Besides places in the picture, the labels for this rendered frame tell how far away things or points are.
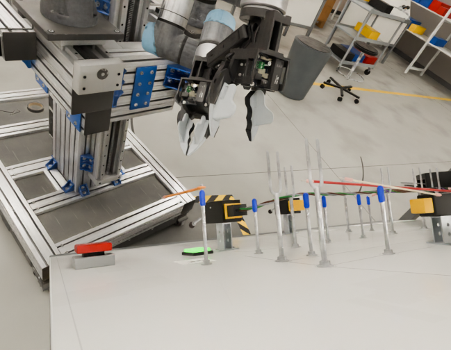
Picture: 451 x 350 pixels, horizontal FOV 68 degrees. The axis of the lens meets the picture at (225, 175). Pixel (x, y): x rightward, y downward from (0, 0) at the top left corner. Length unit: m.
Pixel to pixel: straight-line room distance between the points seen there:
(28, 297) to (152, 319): 1.57
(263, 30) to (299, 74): 3.48
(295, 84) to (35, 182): 3.01
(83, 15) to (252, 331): 1.00
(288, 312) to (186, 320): 0.06
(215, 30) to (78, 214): 1.22
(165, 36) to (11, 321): 1.32
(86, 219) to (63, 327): 1.52
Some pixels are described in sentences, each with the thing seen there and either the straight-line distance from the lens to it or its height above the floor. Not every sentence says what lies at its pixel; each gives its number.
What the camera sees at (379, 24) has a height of 0.67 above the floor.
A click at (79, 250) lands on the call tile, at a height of 1.13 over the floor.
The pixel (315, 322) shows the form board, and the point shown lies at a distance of 0.21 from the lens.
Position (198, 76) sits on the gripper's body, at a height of 1.27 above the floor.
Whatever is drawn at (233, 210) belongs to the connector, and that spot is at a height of 1.19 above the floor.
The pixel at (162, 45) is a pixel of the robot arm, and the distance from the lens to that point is 0.93.
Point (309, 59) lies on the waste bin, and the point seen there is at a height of 0.51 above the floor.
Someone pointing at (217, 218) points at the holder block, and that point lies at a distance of 0.60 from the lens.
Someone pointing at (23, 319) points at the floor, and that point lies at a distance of 1.75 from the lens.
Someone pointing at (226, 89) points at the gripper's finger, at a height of 1.34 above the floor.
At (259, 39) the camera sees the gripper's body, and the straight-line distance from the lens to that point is 0.56.
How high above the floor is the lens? 1.58
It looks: 38 degrees down
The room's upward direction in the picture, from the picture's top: 24 degrees clockwise
